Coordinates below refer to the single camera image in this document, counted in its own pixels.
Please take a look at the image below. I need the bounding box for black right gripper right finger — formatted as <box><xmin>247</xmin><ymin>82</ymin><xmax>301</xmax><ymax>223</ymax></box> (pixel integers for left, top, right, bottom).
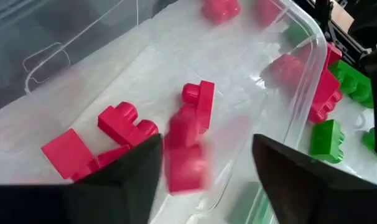
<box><xmin>252</xmin><ymin>134</ymin><xmax>377</xmax><ymax>224</ymax></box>

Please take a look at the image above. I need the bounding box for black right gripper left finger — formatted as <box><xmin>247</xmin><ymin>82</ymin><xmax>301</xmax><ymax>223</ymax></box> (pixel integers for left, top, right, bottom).
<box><xmin>0</xmin><ymin>134</ymin><xmax>164</xmax><ymax>224</ymax></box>

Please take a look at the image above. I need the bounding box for clear plastic bin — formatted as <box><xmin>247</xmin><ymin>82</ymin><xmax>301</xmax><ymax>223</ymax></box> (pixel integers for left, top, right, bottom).
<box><xmin>0</xmin><ymin>0</ymin><xmax>328</xmax><ymax>224</ymax></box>

